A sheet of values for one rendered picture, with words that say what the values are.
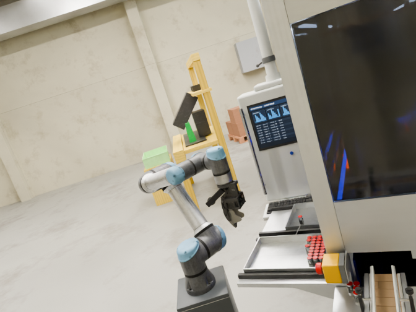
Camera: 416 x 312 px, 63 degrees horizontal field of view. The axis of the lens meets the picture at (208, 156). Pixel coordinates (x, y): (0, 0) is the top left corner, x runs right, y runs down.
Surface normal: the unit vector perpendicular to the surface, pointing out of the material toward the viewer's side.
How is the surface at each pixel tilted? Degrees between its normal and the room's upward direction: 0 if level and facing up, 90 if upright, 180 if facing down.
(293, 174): 90
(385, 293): 0
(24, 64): 90
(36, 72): 90
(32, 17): 90
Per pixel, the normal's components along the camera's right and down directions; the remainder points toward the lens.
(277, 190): -0.28, 0.30
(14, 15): 0.06, 0.21
